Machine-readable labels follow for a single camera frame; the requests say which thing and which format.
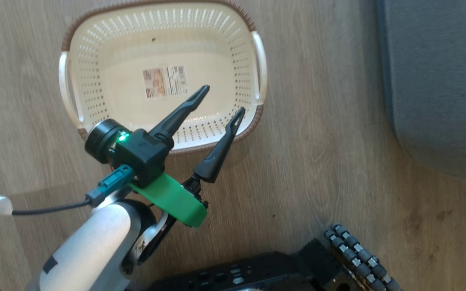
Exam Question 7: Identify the printed basket sticker label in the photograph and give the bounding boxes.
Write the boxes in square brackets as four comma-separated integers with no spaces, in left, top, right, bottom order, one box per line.
[142,65,189,99]

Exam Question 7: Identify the teal cable connector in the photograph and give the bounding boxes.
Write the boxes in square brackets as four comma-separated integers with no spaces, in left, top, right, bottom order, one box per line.
[85,164,135,208]

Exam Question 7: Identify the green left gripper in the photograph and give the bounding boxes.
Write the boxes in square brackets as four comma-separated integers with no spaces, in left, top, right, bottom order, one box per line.
[129,85,246,228]

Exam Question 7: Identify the black roller omni wheel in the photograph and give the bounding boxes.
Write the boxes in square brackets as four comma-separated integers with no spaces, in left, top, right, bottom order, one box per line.
[324,224,404,291]

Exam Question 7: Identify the cream perforated laundry basket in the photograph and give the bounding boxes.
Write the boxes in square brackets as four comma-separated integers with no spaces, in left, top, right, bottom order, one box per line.
[58,0,268,155]

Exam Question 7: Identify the grey fabric sofa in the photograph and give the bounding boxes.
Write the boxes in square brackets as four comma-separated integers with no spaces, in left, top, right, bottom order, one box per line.
[377,0,466,187]

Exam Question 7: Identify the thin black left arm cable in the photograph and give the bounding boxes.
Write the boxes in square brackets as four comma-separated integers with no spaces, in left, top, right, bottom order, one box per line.
[11,200,93,216]

